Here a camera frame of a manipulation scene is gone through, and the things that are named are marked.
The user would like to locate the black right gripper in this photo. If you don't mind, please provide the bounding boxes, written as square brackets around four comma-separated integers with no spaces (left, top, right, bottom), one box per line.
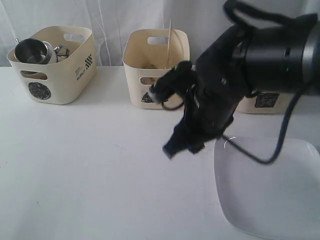
[149,25,253,159]

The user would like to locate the wooden chopstick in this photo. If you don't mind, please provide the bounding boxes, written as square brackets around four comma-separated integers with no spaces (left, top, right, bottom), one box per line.
[165,18,172,69]

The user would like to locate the white square plate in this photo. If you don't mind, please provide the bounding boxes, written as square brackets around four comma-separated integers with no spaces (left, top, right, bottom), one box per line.
[213,139,320,240]

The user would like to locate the steel mug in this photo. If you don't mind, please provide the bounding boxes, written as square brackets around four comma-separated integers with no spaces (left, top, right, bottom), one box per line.
[53,44,70,59]
[14,38,52,65]

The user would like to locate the white ceramic bowl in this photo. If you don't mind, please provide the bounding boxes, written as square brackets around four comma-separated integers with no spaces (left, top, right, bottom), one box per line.
[20,47,58,80]

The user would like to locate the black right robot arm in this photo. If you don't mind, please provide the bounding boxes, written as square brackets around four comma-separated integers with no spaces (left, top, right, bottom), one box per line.
[149,14,320,165]

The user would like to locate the cream bin with triangle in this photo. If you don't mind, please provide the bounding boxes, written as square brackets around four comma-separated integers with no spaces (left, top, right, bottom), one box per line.
[122,29,190,109]

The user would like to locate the cream bin with square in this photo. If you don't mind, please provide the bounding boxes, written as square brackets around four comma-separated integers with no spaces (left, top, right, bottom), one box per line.
[236,92,293,115]

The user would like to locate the white backdrop curtain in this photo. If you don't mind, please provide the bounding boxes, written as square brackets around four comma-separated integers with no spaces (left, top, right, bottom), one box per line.
[0,0,231,67]

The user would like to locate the cream bin with circle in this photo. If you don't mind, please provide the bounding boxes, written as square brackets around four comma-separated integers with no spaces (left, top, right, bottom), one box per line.
[7,26,97,105]

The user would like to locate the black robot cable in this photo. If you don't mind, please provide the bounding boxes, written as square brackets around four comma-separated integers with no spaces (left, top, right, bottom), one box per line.
[219,87,303,165]

